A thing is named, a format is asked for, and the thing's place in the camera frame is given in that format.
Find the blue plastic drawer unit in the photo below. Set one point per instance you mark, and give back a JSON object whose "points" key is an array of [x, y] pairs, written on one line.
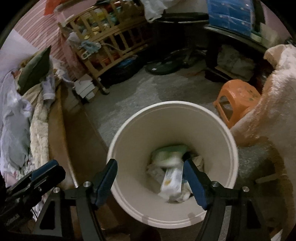
{"points": [[233, 15]]}

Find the orange plastic stool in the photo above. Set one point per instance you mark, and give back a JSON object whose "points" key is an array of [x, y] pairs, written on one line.
{"points": [[241, 96]]}

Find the white plastic trash bucket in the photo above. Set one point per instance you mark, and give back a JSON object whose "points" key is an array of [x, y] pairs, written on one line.
{"points": [[150, 185]]}

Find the wooden baby crib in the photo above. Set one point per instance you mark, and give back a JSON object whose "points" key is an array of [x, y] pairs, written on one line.
{"points": [[105, 34]]}

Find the grey blue blanket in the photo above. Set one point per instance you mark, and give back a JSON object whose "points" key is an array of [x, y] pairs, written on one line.
{"points": [[16, 115]]}

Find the dark green pillow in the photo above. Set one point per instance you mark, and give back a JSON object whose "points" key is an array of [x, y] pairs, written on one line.
{"points": [[36, 69]]}

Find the green white milk carton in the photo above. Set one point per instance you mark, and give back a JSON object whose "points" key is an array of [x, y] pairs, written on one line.
{"points": [[171, 186]]}

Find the cream quilted bed cover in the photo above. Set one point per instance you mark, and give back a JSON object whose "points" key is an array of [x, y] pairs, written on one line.
{"points": [[39, 143]]}

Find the white plastic bag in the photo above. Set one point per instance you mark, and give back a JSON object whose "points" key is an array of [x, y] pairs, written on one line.
{"points": [[153, 9]]}

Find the pink fluffy towel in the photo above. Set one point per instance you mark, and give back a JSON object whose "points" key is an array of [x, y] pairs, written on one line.
{"points": [[273, 119]]}

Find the green white snack bag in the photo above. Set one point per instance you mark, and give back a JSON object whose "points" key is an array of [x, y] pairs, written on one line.
{"points": [[170, 156]]}

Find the brown wooden bed frame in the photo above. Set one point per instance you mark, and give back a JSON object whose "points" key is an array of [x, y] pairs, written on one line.
{"points": [[73, 140]]}

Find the black fan base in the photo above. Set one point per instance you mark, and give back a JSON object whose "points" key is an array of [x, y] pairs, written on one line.
{"points": [[163, 68]]}

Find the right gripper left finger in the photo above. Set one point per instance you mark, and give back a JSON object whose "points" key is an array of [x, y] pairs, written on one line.
{"points": [[55, 221]]}

